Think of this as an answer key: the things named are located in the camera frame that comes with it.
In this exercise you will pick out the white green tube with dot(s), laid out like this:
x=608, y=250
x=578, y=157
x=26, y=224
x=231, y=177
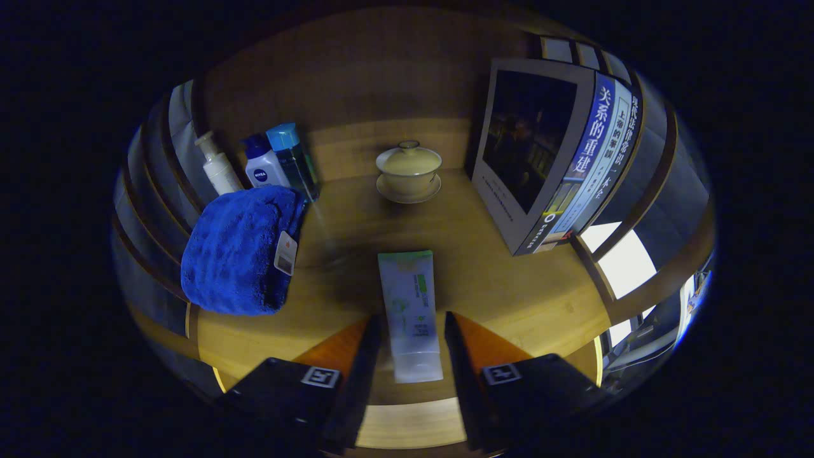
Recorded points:
x=410, y=305

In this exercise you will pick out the beige saucer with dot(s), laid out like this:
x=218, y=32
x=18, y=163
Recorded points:
x=407, y=198

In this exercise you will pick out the beige lidded tea cup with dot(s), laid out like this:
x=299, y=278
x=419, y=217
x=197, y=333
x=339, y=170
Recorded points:
x=408, y=168

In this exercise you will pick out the blue spine book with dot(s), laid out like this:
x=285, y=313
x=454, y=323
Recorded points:
x=588, y=140

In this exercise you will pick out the white pump bottle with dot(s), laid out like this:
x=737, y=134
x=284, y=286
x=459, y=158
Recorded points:
x=222, y=175

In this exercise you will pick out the white bottle with blue cap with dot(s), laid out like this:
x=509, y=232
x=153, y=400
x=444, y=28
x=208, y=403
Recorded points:
x=264, y=172

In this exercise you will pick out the wooden cabinet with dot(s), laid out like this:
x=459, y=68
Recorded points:
x=356, y=76

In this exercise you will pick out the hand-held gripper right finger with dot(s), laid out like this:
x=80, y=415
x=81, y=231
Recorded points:
x=461, y=381

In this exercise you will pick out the teal bottle with blue cap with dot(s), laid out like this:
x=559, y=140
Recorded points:
x=292, y=156

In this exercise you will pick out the blue folded towel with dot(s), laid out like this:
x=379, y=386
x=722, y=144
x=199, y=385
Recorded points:
x=235, y=254

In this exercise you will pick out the grey book with dark cover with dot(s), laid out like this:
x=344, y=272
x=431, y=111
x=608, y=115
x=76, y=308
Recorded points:
x=528, y=140

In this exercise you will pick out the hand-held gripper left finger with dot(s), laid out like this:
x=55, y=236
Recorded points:
x=356, y=388

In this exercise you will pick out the wooden countertop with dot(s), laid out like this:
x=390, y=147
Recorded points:
x=509, y=280

